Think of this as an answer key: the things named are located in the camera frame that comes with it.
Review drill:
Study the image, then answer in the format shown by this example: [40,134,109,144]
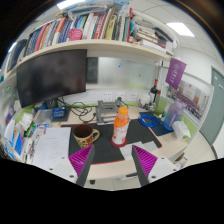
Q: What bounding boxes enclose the blue tissue box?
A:
[12,126,26,157]

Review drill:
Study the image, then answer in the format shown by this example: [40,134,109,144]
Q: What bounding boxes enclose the black cables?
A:
[56,96,98,124]

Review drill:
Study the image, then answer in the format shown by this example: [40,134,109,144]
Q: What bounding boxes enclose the purple pennant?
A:
[165,58,188,91]

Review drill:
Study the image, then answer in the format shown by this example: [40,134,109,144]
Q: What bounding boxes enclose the shelf unit with books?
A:
[6,1,181,73]

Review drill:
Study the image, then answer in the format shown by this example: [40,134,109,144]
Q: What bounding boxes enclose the coiled blue cable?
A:
[138,113,159,128]

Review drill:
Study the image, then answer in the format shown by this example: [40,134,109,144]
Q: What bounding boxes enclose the orange juice bottle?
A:
[111,106,130,146]

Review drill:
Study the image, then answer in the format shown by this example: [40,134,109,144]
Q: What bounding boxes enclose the black computer monitor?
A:
[16,49,88,109]

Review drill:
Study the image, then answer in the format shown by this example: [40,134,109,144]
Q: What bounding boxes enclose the ceiling lights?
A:
[56,0,196,38]

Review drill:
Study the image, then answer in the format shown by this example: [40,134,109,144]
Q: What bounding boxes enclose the white paper sheet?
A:
[32,126,72,171]

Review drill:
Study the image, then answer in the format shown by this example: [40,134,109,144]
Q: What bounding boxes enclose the white tissue pack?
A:
[172,119,192,140]

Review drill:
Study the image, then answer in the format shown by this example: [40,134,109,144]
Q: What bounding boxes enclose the group photo poster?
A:
[166,79,209,121]

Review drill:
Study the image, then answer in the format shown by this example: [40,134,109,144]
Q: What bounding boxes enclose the black desk mat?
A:
[60,118,163,165]

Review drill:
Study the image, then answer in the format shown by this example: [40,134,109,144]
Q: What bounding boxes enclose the purple water bottle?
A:
[162,99,186,132]

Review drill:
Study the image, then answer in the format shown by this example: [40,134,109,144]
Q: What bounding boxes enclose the grey metal laptop stand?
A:
[95,99,123,126]

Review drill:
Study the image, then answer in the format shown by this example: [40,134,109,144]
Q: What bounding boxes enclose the grey door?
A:
[199,65,224,146]

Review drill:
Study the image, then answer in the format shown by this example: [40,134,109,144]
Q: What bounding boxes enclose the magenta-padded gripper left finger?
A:
[44,144,96,188]

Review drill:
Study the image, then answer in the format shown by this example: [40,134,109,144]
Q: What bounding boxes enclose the yellow patterned mug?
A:
[72,124,101,149]

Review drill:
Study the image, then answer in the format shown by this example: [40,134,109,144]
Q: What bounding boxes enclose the small blue box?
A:
[52,106,68,120]

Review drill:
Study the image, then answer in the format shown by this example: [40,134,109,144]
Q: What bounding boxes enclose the dark wine bottle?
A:
[149,78,159,104]

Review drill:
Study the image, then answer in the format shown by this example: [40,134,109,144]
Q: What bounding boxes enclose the white paper napkin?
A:
[119,140,159,161]

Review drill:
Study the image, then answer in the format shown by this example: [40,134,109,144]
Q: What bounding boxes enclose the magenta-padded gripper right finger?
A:
[131,144,181,188]

